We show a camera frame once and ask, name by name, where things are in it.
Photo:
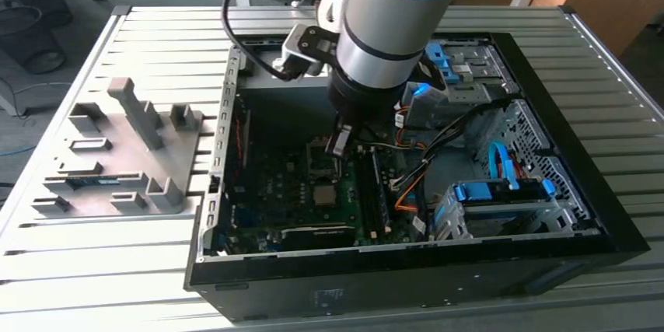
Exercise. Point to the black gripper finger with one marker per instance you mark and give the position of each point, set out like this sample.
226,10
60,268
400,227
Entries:
338,141

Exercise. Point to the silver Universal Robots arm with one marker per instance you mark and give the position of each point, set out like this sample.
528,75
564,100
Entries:
390,17

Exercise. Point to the CPU socket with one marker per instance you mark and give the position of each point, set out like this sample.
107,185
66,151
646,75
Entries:
311,196

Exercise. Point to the black RAM slot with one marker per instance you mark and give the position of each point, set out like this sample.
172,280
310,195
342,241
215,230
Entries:
380,188
386,188
372,188
366,188

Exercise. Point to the grey power supply unit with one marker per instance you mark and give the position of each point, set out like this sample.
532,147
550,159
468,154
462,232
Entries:
280,106

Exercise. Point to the blue plastic drive carrier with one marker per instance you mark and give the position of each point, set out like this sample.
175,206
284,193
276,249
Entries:
440,63

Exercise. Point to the green motherboard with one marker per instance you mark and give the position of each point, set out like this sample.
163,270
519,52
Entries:
280,196

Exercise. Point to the grey metal drive cage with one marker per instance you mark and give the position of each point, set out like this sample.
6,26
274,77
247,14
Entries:
467,95

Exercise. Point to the black graphics card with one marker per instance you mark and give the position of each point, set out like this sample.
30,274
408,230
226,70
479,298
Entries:
316,236

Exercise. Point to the blue expansion slot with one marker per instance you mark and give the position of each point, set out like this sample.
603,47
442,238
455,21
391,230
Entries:
246,217

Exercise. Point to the black open PC case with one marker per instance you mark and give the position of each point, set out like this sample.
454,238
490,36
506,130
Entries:
363,289

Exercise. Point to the grey metal disk bay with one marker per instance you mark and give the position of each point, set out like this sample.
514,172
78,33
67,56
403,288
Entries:
519,215

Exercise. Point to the grey parts rack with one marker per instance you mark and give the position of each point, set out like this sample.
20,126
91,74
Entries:
130,161

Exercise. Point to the RAM stick with blue label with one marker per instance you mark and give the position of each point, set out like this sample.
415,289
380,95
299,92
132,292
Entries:
94,182

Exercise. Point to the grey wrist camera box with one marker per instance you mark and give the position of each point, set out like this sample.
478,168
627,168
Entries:
426,102

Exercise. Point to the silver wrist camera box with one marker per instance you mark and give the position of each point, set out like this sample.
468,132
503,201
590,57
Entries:
298,42

